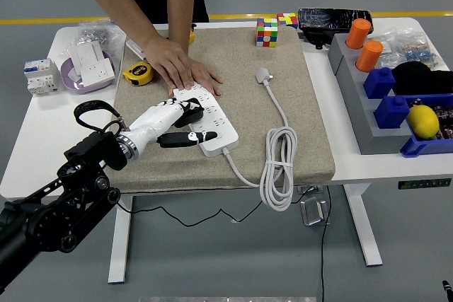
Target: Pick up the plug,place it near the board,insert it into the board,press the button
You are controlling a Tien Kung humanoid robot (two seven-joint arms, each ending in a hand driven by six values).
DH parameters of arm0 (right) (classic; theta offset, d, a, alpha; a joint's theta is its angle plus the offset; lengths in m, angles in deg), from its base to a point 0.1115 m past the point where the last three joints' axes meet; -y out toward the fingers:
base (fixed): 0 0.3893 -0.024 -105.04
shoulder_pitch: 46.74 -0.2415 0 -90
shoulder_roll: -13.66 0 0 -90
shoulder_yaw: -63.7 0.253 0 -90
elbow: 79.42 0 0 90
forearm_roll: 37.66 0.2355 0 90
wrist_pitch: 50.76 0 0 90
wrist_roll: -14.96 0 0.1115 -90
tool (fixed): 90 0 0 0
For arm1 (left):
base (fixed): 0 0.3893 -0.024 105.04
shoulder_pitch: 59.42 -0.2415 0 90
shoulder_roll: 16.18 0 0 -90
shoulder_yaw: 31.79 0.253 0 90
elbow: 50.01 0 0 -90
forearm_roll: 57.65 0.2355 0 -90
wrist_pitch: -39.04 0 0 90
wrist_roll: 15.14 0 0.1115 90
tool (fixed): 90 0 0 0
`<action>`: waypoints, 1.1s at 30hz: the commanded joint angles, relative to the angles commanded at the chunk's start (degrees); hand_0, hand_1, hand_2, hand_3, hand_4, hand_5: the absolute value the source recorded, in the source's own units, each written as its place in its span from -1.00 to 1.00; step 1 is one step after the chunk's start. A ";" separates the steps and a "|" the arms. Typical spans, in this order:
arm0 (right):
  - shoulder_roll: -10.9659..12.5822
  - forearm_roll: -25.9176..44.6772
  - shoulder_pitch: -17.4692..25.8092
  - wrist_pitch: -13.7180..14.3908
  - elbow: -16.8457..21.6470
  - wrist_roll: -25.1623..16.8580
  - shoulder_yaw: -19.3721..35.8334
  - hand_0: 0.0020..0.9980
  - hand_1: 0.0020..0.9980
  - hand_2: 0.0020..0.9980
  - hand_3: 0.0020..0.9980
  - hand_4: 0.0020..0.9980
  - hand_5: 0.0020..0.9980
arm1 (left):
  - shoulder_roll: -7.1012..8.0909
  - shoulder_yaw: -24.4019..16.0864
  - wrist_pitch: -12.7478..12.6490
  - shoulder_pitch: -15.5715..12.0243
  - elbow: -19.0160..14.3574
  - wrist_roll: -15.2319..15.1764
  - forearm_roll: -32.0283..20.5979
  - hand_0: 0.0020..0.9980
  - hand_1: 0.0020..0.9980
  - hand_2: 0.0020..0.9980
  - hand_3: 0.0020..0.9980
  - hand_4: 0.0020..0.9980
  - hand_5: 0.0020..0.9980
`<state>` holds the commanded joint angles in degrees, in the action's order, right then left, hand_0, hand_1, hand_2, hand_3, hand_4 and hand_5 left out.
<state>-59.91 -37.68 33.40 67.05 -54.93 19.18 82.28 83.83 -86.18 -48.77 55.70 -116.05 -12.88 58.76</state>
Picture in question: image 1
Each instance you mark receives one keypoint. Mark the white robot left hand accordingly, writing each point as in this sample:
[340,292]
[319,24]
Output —
[155,121]

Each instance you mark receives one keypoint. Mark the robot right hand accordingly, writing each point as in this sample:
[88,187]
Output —
[447,288]

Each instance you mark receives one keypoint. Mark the person's right hand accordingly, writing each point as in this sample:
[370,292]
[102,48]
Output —
[166,58]

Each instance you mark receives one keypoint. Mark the person's left hand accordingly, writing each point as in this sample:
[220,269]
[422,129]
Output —
[207,77]

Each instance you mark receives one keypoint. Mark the black power adapter plug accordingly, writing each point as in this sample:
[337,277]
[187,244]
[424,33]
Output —
[193,118]

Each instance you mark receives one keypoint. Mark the white power strip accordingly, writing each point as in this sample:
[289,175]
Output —
[224,128]

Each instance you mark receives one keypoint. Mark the yellow tape measure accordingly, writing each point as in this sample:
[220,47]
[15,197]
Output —
[138,73]

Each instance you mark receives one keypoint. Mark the small yellow object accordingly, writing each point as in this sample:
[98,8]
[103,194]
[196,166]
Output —
[193,37]

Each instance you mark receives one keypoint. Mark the grey-brown table mat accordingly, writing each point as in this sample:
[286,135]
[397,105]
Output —
[240,111]

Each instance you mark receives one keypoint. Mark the large colourful puzzle cube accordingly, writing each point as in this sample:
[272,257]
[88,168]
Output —
[267,33]

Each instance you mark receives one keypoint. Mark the clear bag of screws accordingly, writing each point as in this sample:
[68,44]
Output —
[93,35]

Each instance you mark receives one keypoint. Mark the purple bowl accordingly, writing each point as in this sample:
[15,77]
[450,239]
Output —
[70,85]

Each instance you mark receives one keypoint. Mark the small colourful puzzle cube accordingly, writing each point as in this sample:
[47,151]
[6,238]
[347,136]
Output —
[288,19]

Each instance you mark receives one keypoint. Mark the white table leg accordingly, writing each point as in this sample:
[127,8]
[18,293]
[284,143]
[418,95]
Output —
[120,245]
[364,231]

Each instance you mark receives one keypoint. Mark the table height control panel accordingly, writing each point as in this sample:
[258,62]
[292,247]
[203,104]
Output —
[424,184]

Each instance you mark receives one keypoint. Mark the white circuit breaker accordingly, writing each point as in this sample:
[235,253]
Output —
[39,75]

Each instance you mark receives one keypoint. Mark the black film-wrapped box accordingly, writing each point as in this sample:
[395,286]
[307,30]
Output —
[318,19]

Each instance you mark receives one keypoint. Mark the blue plastic bin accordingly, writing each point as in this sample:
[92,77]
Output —
[417,146]

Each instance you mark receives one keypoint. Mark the grey stepped peg base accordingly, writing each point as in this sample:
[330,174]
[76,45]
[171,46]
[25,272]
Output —
[354,97]

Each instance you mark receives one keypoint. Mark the clear acrylic stand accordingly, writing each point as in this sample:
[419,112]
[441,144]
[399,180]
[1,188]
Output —
[306,190]
[313,210]

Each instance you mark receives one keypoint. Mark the orange cylinder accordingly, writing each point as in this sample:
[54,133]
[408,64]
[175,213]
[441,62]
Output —
[368,56]
[358,33]

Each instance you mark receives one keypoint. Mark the yellow lemon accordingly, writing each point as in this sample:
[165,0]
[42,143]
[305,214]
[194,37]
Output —
[423,121]

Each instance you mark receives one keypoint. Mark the blue peg block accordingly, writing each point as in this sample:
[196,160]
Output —
[391,112]
[378,82]

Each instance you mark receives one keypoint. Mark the clear bag of parts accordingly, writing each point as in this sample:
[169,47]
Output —
[407,47]

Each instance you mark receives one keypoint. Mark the white wall socket panel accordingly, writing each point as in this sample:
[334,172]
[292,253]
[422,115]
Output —
[97,72]

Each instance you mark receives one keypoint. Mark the white switch panel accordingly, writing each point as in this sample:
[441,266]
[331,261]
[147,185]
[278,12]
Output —
[86,54]

